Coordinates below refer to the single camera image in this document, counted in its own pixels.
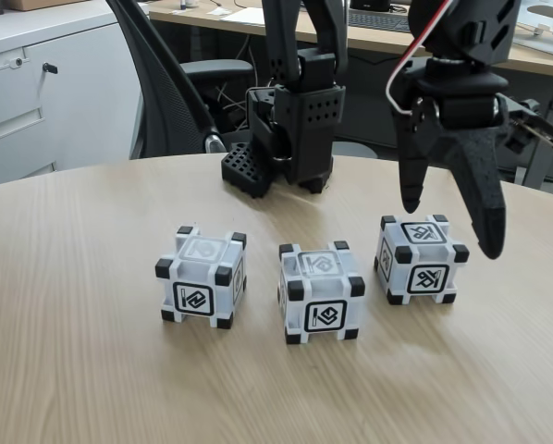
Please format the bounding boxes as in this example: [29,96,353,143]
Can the white cube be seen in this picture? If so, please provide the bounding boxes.
[277,240,367,346]
[374,214,471,306]
[154,225,248,331]

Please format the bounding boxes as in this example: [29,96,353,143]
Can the grey laptop stand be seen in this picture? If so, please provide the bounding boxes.
[511,0,553,57]

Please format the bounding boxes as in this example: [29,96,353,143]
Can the black computer keyboard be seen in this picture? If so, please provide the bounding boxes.
[348,9,412,33]

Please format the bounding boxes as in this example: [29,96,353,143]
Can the black desktop device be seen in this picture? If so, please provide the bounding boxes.
[351,0,392,12]

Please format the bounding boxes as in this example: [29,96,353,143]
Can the white paper sheets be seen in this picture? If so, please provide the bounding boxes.
[209,5,262,23]

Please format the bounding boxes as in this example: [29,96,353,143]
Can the black mesh office chair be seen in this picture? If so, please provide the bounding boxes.
[104,0,259,161]

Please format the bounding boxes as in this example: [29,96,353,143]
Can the white cube, zigzag symbol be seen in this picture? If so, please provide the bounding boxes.
[154,225,248,331]

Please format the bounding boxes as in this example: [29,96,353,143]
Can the wooden office desk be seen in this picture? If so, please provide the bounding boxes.
[148,0,553,191]

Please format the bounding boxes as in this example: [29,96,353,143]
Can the white drawer cabinet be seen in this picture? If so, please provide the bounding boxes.
[0,7,144,191]

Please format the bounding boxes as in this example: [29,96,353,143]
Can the brown cardboard box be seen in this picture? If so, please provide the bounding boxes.
[8,0,92,12]

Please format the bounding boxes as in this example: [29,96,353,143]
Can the grey round pedestal base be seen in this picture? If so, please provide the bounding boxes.
[332,141,375,161]

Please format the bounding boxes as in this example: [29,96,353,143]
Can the black gripper-mounted camera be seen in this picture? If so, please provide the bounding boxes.
[501,95,553,162]

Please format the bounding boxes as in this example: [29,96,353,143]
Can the red white servo cable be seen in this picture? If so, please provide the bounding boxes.
[384,0,462,117]

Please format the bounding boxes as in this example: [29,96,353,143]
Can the tangled beige cables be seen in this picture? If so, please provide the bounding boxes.
[214,82,252,133]

